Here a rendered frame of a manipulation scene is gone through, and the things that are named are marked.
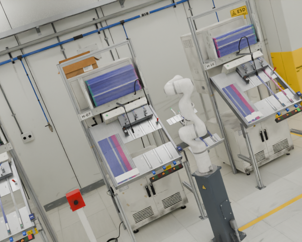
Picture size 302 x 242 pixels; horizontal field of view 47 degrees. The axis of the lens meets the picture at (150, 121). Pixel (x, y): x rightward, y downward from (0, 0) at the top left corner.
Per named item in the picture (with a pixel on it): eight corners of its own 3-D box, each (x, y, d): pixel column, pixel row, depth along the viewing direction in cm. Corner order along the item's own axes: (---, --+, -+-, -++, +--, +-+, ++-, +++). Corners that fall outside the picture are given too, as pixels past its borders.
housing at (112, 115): (149, 109, 367) (149, 102, 355) (106, 127, 355) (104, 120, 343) (145, 104, 371) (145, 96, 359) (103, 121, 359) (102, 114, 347)
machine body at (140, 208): (190, 207, 376) (173, 157, 360) (132, 236, 360) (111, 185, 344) (168, 187, 437) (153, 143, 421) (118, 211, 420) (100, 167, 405)
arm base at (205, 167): (222, 166, 286) (215, 146, 281) (207, 177, 275) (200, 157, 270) (204, 163, 301) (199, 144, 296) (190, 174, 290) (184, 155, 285)
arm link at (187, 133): (207, 151, 277) (199, 124, 270) (185, 157, 280) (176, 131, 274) (206, 146, 288) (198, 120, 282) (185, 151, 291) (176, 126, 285)
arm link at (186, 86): (189, 136, 287) (208, 130, 284) (189, 142, 276) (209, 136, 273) (171, 80, 271) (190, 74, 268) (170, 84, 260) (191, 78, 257)
